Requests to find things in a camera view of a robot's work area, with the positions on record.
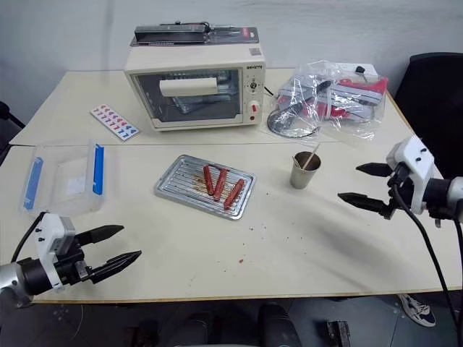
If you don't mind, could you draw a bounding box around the white power strip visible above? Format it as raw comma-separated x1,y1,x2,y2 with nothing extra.
335,61,379,79

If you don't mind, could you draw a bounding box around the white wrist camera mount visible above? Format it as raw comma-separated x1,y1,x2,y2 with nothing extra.
33,212,77,292
385,136,436,215

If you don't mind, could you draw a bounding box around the cream toaster oven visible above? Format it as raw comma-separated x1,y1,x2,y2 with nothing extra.
123,27,267,133

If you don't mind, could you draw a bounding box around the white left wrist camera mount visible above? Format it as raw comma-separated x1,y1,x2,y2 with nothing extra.
33,212,77,292

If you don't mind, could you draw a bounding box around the red and white packaged item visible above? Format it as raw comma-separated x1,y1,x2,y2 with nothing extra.
307,76,389,121

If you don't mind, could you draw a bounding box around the flat black retail package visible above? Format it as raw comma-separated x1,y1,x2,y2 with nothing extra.
129,24,260,48

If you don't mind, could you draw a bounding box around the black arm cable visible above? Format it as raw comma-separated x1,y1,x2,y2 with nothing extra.
390,164,463,339
10,212,46,264

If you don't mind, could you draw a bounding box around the ribbed metal baking tray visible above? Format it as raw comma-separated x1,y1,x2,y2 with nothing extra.
155,154,258,222

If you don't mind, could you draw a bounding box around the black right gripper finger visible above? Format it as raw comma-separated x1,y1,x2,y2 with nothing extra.
355,163,392,179
336,192,390,218

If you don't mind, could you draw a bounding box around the dark blocky shape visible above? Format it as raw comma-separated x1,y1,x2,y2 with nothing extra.
326,319,352,347

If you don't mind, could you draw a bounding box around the black chair part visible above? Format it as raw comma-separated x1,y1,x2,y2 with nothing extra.
0,100,27,160

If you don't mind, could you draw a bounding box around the clear plastic bag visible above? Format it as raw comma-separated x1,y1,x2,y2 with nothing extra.
276,60,390,140

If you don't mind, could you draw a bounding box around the white and black sneaker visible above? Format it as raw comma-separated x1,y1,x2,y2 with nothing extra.
397,293,437,328

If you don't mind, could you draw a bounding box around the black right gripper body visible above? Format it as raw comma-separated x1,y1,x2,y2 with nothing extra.
382,163,417,220

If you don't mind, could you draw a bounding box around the black utensil handle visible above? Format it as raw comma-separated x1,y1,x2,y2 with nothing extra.
284,80,332,113

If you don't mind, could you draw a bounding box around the long black box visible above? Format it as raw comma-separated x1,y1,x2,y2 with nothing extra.
134,23,213,44

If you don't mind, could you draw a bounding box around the red sausage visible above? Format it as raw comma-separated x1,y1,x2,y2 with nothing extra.
212,168,229,202
203,165,216,197
223,178,245,211

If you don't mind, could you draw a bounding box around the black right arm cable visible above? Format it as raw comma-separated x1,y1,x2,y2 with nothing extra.
390,164,463,339

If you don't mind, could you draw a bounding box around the steel cup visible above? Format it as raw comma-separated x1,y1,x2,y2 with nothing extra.
289,151,322,190

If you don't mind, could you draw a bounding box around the clear container with blue clips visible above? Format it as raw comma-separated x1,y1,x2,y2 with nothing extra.
17,138,117,218

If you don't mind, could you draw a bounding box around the black office chair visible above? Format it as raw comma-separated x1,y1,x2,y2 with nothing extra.
394,51,463,179

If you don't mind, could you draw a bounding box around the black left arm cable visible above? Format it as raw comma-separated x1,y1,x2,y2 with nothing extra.
10,212,46,264

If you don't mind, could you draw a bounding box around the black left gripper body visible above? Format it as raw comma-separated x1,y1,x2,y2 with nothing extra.
53,236,93,289

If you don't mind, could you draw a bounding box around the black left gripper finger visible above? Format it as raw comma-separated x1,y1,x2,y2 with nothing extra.
88,249,143,286
74,224,125,249

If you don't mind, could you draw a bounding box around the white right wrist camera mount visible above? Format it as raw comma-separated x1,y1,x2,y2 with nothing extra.
385,136,436,215

